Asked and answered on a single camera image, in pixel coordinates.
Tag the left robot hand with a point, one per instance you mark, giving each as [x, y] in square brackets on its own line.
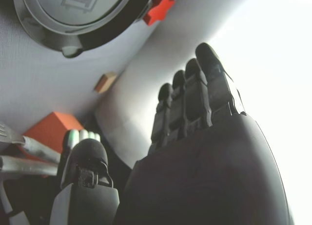
[207, 174]

